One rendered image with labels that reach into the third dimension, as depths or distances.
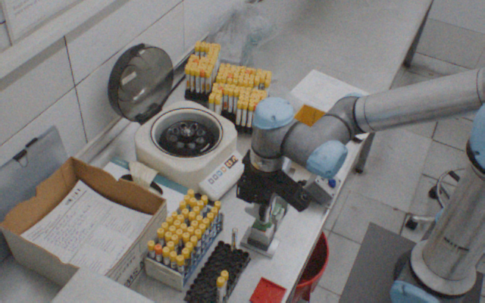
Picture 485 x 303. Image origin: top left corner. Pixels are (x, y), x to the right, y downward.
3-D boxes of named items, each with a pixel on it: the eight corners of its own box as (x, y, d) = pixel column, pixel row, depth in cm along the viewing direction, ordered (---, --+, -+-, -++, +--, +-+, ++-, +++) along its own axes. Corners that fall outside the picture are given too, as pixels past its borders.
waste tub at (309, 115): (321, 169, 149) (327, 145, 142) (280, 151, 153) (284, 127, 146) (338, 142, 157) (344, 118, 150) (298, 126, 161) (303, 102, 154)
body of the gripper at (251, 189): (248, 178, 120) (252, 142, 112) (282, 191, 118) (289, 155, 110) (235, 200, 115) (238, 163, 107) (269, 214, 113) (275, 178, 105)
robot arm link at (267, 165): (292, 141, 107) (277, 166, 101) (289, 156, 110) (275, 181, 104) (259, 129, 109) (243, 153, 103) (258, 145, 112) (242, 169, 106)
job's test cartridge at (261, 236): (266, 249, 126) (268, 235, 121) (248, 242, 127) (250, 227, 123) (272, 237, 128) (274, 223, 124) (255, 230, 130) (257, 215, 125)
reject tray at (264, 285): (275, 313, 115) (276, 312, 115) (248, 301, 117) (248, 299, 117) (287, 290, 120) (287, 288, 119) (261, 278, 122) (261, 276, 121)
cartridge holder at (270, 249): (272, 258, 126) (273, 250, 123) (239, 245, 128) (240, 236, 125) (280, 242, 129) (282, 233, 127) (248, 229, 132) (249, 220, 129)
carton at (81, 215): (111, 317, 112) (102, 281, 102) (12, 262, 120) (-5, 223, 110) (171, 235, 129) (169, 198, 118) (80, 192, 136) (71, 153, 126)
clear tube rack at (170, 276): (182, 292, 117) (181, 276, 112) (145, 274, 120) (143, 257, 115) (223, 229, 131) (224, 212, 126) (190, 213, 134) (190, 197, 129)
